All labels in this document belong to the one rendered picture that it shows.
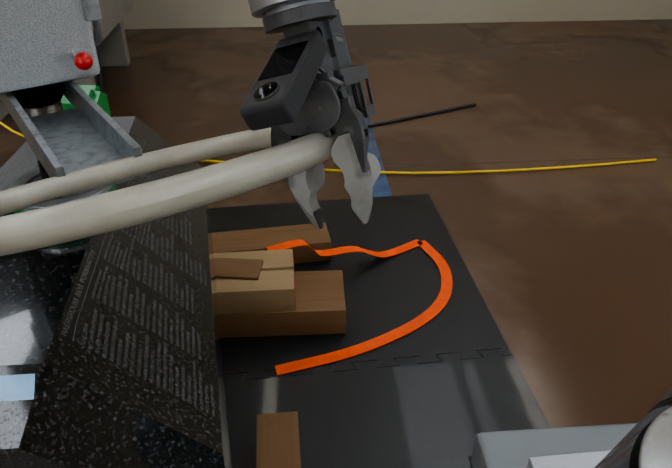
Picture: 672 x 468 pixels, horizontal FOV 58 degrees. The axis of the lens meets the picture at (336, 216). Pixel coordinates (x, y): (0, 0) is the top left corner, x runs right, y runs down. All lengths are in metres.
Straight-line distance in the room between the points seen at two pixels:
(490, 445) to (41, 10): 1.01
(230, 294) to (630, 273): 1.67
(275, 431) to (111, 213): 1.39
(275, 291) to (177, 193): 1.66
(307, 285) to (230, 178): 1.81
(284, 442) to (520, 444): 0.99
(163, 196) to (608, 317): 2.23
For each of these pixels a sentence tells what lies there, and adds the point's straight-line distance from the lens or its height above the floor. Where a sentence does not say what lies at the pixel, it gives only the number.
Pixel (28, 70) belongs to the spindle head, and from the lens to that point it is 1.24.
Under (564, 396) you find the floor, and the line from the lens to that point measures 2.20.
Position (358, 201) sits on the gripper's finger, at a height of 1.26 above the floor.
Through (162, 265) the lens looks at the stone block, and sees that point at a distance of 1.41.
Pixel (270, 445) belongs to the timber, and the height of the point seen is 0.14.
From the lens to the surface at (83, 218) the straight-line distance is 0.49.
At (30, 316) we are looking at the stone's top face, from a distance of 1.16.
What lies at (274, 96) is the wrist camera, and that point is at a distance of 0.51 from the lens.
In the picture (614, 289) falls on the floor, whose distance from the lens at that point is 2.72.
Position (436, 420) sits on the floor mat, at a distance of 2.01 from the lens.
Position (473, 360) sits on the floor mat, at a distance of 2.21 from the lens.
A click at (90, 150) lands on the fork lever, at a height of 1.12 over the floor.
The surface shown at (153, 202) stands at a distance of 0.48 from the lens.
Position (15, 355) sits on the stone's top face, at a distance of 1.09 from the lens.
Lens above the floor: 1.55
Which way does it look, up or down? 32 degrees down
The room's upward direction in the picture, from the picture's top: straight up
